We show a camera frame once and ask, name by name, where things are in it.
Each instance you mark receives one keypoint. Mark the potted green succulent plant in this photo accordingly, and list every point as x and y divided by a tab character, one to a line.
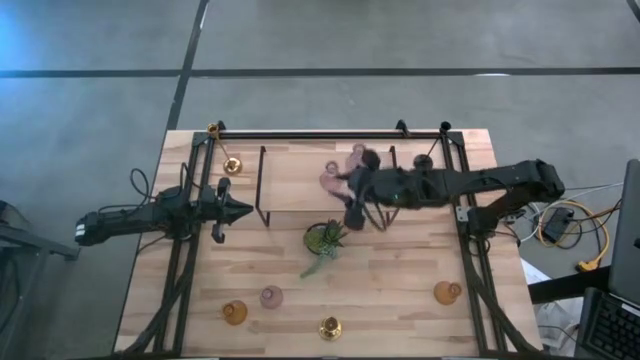
320	240

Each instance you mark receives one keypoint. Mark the pink ribbed glass candle holder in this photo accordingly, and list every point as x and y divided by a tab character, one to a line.
356	156
331	182
271	297

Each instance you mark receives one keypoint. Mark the grey metal stand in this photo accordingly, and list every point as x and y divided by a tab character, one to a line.
30	240

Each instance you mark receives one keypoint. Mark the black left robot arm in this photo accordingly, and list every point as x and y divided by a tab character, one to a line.
125	217

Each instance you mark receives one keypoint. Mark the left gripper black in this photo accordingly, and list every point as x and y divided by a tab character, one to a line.
220	212

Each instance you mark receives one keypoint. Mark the slim tall brass candlestick holder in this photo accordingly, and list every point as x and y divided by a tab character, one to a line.
232	165

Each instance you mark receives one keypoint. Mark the tall black candlestick holder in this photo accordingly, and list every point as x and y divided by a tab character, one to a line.
422	162

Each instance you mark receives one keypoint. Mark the black power adapter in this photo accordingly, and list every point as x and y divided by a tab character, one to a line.
557	225

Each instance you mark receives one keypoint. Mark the amber glass candle holder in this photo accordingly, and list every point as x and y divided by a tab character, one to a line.
235	313
445	293

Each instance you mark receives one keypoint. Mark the clear plastic bag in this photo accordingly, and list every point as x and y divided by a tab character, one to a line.
557	322

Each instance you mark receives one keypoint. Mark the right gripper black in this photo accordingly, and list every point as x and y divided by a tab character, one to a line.
369	190

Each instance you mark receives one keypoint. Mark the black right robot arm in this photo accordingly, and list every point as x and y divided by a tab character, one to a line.
500	180

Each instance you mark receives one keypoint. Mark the black aluminium rig frame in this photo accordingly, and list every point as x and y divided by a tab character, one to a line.
325	135

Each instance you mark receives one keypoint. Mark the black laptop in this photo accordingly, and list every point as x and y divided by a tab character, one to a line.
615	325

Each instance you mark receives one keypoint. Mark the wooden shelf riser black legs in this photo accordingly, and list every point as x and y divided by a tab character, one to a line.
295	180

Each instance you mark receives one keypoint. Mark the wide-base brass candlestick holder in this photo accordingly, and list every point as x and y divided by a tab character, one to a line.
330	328

